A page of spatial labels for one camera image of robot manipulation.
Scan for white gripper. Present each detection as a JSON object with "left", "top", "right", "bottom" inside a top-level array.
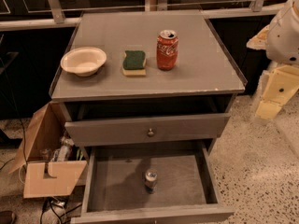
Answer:
[{"left": 256, "top": 65, "right": 299, "bottom": 119}]

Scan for blue silver redbull can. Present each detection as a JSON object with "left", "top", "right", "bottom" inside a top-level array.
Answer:
[{"left": 144, "top": 169, "right": 158, "bottom": 193}]

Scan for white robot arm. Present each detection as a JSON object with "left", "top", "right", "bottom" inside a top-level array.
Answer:
[{"left": 247, "top": 0, "right": 299, "bottom": 119}]

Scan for grey top drawer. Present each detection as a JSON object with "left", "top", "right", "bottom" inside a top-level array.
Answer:
[{"left": 65, "top": 113, "right": 230, "bottom": 147}]

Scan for grey open middle drawer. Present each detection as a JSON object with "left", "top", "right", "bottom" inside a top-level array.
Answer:
[{"left": 71, "top": 141, "right": 234, "bottom": 224}]

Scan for round metal drawer knob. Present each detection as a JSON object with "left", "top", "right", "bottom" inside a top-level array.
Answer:
[{"left": 147, "top": 129, "right": 155, "bottom": 137}]

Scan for red coca-cola can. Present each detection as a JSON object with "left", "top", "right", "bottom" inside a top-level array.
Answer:
[{"left": 156, "top": 30, "right": 178, "bottom": 71}]

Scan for grey drawer cabinet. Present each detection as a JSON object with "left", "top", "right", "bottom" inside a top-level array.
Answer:
[{"left": 49, "top": 10, "right": 249, "bottom": 224}]

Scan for green yellow sponge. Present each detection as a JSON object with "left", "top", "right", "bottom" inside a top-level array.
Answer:
[{"left": 122, "top": 50, "right": 146, "bottom": 77}]

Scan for white paper bowl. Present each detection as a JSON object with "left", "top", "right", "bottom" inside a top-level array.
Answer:
[{"left": 60, "top": 47, "right": 107, "bottom": 77}]

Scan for plastic bottle in box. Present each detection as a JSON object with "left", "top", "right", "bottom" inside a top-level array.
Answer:
[{"left": 57, "top": 137, "right": 74, "bottom": 161}]

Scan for open cardboard box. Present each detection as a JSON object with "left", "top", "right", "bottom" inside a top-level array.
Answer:
[{"left": 9, "top": 102, "right": 87, "bottom": 198}]

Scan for dark shoe on floor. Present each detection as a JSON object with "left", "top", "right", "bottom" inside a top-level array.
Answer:
[{"left": 0, "top": 211, "right": 16, "bottom": 224}]

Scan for metal window railing frame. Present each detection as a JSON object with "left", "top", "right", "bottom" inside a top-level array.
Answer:
[{"left": 0, "top": 0, "right": 287, "bottom": 32}]

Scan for black cables on floor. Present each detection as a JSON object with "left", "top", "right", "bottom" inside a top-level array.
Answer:
[{"left": 39, "top": 197, "right": 82, "bottom": 224}]

